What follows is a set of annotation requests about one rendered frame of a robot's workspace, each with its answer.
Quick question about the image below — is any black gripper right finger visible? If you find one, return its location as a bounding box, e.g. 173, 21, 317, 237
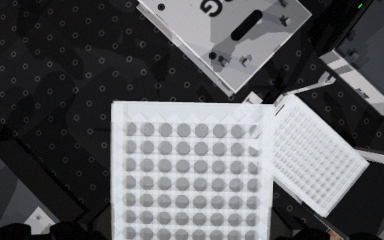
269, 207, 382, 240

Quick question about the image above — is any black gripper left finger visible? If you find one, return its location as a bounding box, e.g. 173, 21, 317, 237
0, 202, 112, 240

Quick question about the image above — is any white and grey benchtop instrument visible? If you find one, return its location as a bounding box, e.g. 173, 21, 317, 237
0, 139, 89, 235

